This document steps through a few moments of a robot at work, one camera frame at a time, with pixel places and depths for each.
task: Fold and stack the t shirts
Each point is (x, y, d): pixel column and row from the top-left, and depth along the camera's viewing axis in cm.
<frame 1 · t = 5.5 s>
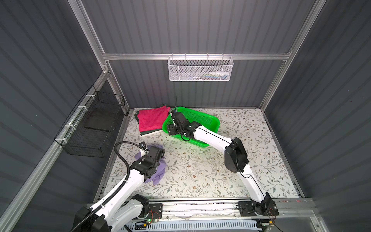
left hand: (149, 159, 82), fingers closed
right hand: (172, 128, 93), fingers open
purple t shirt: (158, 177, 85), point 2 cm above the table
folded magenta t shirt: (152, 119, 108), point 7 cm above the table
folded dark green t shirt: (136, 115, 110), point 7 cm above the table
green plastic basket: (209, 123, 107), point 5 cm above the table

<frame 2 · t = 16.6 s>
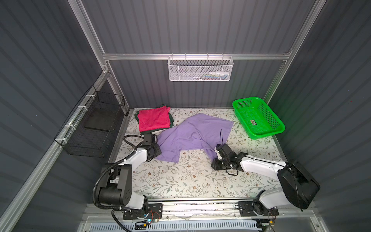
left hand: (156, 151, 93), fingers closed
right hand: (215, 166, 89), fingers open
purple t shirt: (199, 131, 107), on the table
green plastic basket: (256, 118, 116), on the table
the other named things where they were.

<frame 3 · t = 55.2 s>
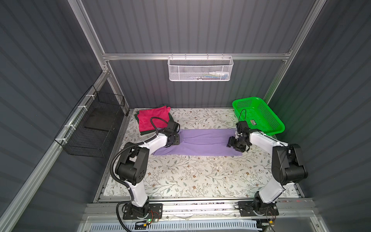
left hand: (174, 139, 97), fingers open
right hand: (232, 147, 95), fingers open
purple t shirt: (202, 142, 102), on the table
the other named things where they were.

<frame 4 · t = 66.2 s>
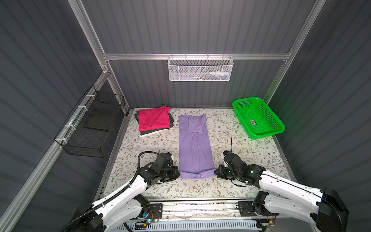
left hand: (181, 174, 80), fingers closed
right hand: (215, 173, 80), fingers closed
purple t shirt: (195, 155, 96), on the table
the other named things where they were.

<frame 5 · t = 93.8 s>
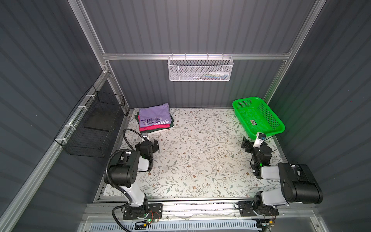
left hand: (146, 141, 96), fingers open
right hand: (254, 139, 89), fingers open
purple t shirt: (159, 114, 110), point 7 cm above the table
the other named things where they were.

